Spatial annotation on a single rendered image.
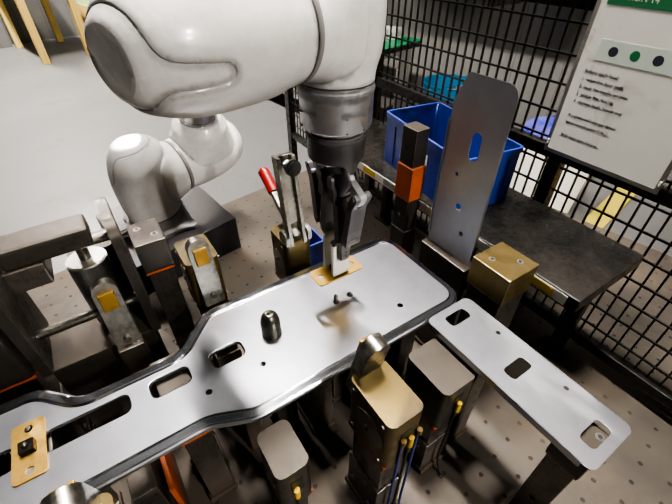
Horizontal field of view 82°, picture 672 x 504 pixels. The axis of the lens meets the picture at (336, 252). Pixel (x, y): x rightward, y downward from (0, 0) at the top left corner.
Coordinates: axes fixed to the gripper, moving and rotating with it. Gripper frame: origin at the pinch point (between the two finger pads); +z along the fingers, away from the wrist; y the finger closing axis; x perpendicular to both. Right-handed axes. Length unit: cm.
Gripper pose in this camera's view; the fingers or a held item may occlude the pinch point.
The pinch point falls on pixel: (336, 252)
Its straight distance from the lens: 61.8
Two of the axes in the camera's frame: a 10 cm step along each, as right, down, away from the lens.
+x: 8.4, -3.5, 4.2
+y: 5.5, 5.3, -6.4
